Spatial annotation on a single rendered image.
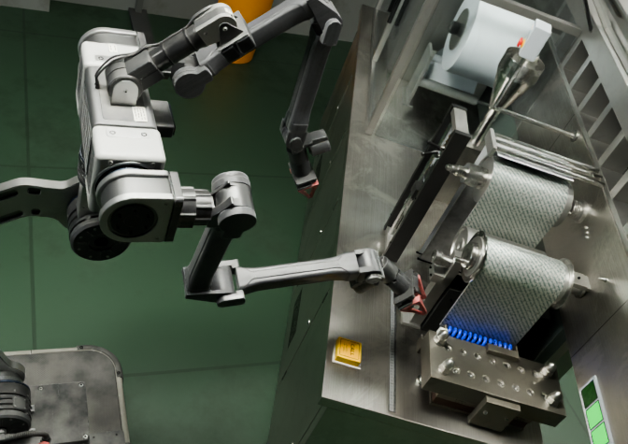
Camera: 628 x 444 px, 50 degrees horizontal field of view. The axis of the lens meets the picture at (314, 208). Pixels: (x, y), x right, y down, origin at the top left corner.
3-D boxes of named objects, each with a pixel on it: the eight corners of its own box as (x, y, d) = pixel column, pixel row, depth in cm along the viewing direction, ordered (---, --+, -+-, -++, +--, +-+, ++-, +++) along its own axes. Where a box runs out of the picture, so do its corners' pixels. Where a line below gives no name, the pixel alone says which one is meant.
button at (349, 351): (335, 340, 194) (338, 336, 193) (359, 347, 195) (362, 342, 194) (334, 360, 189) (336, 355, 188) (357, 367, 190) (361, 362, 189)
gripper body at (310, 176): (307, 160, 214) (304, 143, 208) (318, 181, 207) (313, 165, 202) (289, 166, 214) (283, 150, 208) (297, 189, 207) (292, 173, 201)
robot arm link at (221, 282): (178, 310, 164) (174, 273, 169) (233, 307, 170) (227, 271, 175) (222, 213, 130) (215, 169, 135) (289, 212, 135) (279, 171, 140)
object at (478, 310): (439, 323, 196) (468, 282, 184) (513, 346, 199) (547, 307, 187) (439, 324, 195) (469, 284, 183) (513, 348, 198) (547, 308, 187)
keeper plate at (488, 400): (467, 416, 189) (486, 394, 182) (500, 425, 190) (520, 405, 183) (467, 424, 187) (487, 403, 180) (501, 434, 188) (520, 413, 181)
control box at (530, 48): (514, 44, 208) (532, 15, 202) (535, 53, 208) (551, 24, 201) (513, 53, 202) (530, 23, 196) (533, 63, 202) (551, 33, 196)
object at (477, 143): (425, 179, 268) (495, 56, 232) (458, 190, 270) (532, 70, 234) (426, 201, 258) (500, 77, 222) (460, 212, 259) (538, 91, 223)
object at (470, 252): (476, 246, 181) (464, 271, 182) (482, 249, 181) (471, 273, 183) (468, 237, 188) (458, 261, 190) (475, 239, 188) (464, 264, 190)
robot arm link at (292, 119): (312, -2, 173) (325, 21, 166) (334, 0, 175) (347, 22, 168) (276, 130, 202) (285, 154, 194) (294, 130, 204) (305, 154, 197)
